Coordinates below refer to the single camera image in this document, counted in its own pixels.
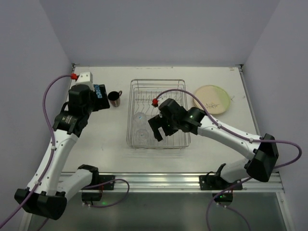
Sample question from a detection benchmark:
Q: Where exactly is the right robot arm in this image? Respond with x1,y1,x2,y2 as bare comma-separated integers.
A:
148,98,279,186

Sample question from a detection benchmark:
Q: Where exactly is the brown striped mug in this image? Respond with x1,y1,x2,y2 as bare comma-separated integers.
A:
107,90,123,107

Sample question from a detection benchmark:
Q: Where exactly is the clear glass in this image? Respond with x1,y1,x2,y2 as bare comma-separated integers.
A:
133,112,147,129
151,138,167,147
134,128,151,146

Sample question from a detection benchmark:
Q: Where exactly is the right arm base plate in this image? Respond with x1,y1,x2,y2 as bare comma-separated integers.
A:
199,171,243,191

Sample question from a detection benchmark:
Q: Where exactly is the blue patterned bowl red outside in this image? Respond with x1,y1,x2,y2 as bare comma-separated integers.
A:
93,84,103,99

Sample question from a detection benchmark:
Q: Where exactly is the metal wire dish rack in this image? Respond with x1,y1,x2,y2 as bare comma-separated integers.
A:
127,79,191,149

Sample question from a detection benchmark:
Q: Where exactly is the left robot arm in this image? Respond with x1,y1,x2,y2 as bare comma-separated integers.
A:
14,84,110,220

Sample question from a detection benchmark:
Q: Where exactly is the aluminium table edge rail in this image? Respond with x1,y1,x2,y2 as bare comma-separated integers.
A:
235,64,260,135

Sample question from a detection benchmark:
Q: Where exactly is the aluminium front mounting rail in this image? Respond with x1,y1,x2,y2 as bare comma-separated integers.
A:
57,172,286,193

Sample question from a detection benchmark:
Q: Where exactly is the cream plate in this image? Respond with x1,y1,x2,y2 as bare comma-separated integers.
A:
194,85,231,115

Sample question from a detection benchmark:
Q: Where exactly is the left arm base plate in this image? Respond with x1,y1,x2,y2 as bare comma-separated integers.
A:
96,175,115,191

